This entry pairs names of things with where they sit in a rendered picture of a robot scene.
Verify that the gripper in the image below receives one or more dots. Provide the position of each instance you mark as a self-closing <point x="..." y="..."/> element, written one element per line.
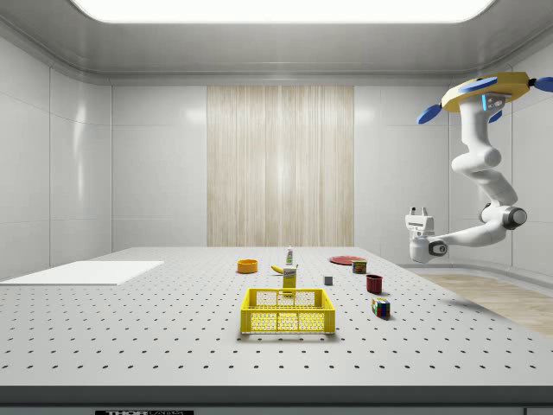
<point x="420" y="225"/>

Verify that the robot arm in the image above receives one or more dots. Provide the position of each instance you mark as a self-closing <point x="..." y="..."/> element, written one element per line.
<point x="475" y="142"/>

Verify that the red mug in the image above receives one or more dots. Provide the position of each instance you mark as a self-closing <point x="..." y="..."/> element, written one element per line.
<point x="374" y="284"/>

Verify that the red plate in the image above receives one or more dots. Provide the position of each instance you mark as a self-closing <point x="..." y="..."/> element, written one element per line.
<point x="341" y="260"/>

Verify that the small white bottle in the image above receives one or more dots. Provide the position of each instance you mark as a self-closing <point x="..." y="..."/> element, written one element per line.
<point x="289" y="257"/>

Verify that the yellow and white carton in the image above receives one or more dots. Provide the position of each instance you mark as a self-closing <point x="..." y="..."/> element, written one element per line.
<point x="289" y="276"/>

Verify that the banana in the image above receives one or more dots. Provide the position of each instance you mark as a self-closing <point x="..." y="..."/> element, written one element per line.
<point x="277" y="270"/>

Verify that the drone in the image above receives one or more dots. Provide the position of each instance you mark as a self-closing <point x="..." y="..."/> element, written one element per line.
<point x="488" y="88"/>

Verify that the yellow basket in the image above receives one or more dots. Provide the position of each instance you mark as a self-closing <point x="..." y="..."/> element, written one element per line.
<point x="287" y="321"/>

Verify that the yellow bowl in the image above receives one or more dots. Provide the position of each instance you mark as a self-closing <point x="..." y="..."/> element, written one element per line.
<point x="247" y="267"/>

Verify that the white board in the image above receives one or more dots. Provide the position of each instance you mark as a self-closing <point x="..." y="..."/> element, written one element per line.
<point x="82" y="272"/>

